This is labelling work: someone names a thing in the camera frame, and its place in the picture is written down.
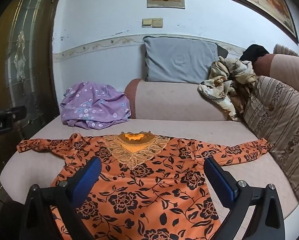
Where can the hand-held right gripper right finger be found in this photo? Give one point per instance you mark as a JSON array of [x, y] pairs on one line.
[[219, 180]]

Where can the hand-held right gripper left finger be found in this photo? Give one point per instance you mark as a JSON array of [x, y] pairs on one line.
[[89, 177]]

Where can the orange floral blouse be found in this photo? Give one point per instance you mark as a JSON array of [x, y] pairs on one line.
[[149, 185]]

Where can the wooden door with glass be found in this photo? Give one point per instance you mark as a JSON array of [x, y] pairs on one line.
[[22, 55]]

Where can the purple floral cloth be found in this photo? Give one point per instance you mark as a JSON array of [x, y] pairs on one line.
[[94, 105]]

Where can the pink sofa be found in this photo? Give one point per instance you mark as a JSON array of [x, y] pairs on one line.
[[177, 100]]

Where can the beige floral crumpled cloth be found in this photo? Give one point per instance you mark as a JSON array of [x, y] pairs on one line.
[[222, 87]]

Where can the grey pillow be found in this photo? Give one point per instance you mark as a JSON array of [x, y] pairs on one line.
[[179, 60]]

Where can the black cloth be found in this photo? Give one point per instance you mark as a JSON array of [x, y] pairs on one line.
[[254, 51]]

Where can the beige patterned cushion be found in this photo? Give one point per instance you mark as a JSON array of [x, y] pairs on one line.
[[284, 50]]

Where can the framed painting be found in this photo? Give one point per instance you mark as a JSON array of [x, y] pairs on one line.
[[264, 0]]

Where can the beige light switch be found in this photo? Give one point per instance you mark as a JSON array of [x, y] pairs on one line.
[[147, 23], [157, 22]]

